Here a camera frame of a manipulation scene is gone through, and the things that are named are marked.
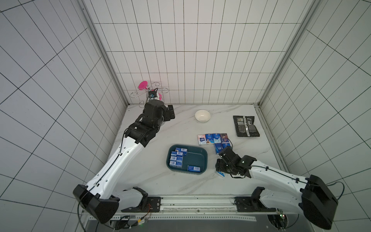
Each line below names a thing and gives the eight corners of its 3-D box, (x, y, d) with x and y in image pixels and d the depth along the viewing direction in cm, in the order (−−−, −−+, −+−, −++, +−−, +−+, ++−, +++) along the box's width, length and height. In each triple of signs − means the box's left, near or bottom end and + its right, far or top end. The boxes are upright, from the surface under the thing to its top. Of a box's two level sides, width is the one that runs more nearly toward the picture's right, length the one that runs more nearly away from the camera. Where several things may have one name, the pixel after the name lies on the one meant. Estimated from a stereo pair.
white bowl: (201, 125, 107) (202, 121, 103) (192, 117, 112) (193, 113, 108) (211, 118, 112) (212, 114, 108) (202, 111, 117) (203, 107, 113)
